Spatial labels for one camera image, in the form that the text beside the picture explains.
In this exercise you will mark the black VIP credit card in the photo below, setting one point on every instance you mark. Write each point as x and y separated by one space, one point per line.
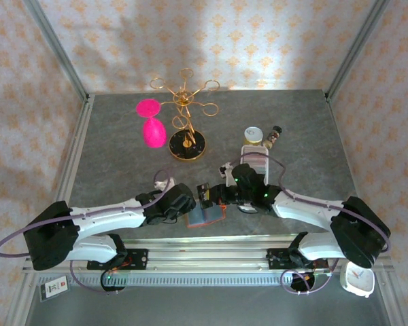
204 197

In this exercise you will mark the white perforated tray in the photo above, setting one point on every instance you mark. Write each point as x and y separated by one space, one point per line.
255 164

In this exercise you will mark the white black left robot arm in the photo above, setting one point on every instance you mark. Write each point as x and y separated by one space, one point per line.
105 219

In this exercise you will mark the laminated label card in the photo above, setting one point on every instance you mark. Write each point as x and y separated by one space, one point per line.
53 288

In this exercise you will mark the gold tin can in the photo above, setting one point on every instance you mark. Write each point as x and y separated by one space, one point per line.
253 133

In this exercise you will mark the small black-capped spice bottle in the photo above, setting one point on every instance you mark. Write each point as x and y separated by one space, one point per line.
272 137

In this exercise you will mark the pink wine glass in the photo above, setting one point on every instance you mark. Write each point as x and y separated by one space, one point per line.
153 134

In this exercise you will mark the white alarm clock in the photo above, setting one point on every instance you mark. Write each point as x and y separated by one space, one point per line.
357 280

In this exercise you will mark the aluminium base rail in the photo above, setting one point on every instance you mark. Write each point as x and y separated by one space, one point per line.
207 258

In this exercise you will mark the aluminium table side rail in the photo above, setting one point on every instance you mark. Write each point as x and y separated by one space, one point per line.
73 163

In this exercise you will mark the aluminium frame post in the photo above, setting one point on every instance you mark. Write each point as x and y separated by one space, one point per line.
54 44
357 47

